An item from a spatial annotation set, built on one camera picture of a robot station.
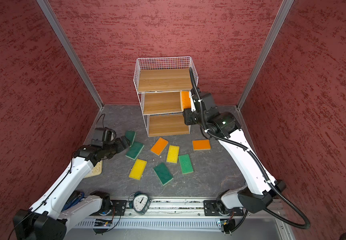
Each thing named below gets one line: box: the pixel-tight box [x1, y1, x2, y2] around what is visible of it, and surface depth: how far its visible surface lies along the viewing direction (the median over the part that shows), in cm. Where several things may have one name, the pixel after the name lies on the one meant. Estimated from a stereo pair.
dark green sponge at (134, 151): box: [125, 141, 145, 160], surface depth 95 cm
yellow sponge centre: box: [166, 145, 180, 164], surface depth 94 cm
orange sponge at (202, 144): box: [192, 139, 211, 151], surface depth 100 cm
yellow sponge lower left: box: [128, 158, 148, 181], surface depth 89 cm
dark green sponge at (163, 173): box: [153, 162, 174, 186], surface depth 86 cm
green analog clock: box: [128, 192, 151, 215], surface depth 74 cm
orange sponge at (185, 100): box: [180, 90, 191, 112], surface depth 67 cm
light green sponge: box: [178, 154, 194, 175], surface depth 91 cm
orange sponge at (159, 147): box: [150, 137, 169, 156], surface depth 99 cm
